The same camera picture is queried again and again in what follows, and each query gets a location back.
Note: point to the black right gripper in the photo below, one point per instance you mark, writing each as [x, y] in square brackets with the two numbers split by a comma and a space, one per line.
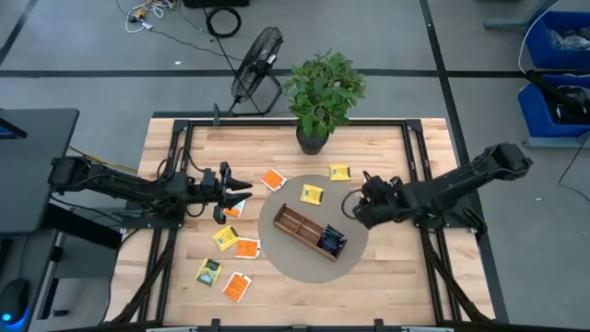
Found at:
[382, 200]

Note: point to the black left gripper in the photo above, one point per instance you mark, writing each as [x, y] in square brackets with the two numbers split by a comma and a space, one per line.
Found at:
[221, 193]

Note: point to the green yellow tea bag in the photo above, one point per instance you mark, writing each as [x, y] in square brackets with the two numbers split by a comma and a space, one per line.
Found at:
[208, 272]

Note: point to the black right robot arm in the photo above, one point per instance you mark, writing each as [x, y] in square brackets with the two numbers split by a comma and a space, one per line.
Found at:
[461, 182]

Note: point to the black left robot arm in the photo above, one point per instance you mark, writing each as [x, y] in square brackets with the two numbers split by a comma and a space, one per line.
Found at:
[115, 182]

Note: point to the wooden tea organizer tray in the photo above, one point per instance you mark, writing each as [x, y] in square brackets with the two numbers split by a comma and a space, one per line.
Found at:
[295, 226]

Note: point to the round grey table mat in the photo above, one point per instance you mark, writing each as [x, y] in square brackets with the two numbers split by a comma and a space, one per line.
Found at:
[295, 263]

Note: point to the green plant in black pot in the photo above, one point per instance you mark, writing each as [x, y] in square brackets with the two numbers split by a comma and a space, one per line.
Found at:
[322, 92]

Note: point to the black table clamp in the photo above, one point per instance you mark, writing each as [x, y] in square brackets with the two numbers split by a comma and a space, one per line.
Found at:
[379, 325]
[215, 325]

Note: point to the black floor fan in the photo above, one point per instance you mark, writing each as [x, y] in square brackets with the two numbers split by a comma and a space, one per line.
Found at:
[256, 64]

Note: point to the blue plastic storage bin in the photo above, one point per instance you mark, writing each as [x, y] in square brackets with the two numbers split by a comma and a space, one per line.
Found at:
[541, 50]
[534, 115]

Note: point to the grey table leg base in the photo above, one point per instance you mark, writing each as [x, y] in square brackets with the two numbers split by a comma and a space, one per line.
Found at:
[553, 142]
[507, 24]

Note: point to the black box on floor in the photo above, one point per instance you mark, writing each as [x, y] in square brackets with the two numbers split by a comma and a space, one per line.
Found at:
[216, 3]

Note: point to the black desk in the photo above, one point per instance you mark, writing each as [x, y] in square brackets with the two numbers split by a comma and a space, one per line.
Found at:
[37, 184]

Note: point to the dark screen on desk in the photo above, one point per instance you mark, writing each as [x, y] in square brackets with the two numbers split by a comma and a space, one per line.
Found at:
[11, 130]

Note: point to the black computer mouse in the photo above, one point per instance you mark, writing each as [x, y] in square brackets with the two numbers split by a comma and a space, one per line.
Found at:
[14, 299]

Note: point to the black aluminium rig frame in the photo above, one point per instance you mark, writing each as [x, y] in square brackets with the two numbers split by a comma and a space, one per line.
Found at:
[295, 122]

